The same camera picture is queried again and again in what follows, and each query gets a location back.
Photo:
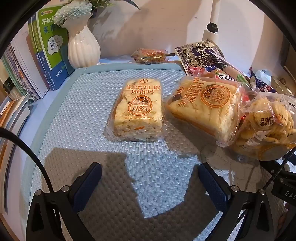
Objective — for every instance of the clear pale cake packet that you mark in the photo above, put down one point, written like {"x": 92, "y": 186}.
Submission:
{"x": 203, "y": 106}
{"x": 136, "y": 109}

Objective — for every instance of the clear biscuit bag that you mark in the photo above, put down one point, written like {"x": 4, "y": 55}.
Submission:
{"x": 266, "y": 129}

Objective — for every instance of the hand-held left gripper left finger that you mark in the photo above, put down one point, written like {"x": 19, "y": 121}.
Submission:
{"x": 90, "y": 183}

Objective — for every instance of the white ribbed vase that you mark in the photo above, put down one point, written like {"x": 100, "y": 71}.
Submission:
{"x": 83, "y": 48}

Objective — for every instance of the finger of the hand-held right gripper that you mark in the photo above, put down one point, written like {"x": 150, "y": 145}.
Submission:
{"x": 272, "y": 170}

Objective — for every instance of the green cover book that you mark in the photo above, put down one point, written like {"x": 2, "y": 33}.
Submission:
{"x": 52, "y": 46}

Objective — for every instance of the white desk lamp stand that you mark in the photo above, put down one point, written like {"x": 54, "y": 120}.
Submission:
{"x": 211, "y": 37}

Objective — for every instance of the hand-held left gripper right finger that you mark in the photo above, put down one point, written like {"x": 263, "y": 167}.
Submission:
{"x": 212, "y": 185}

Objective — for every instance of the blue textured mat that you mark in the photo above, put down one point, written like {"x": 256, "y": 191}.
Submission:
{"x": 92, "y": 97}

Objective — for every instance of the pile of flat books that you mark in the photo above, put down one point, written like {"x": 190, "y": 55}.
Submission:
{"x": 13, "y": 111}

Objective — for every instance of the artificial flower bouquet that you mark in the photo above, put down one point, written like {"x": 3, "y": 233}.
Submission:
{"x": 71, "y": 10}

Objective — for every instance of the small clear orange snack packet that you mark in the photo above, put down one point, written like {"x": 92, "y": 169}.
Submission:
{"x": 150, "y": 55}

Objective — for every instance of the dark purple snack bag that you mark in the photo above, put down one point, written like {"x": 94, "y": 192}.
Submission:
{"x": 198, "y": 55}

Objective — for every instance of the white spiral notebook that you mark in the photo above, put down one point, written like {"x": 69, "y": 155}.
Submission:
{"x": 23, "y": 69}

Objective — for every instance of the blue red snack packet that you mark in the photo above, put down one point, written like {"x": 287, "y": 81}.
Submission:
{"x": 261, "y": 84}

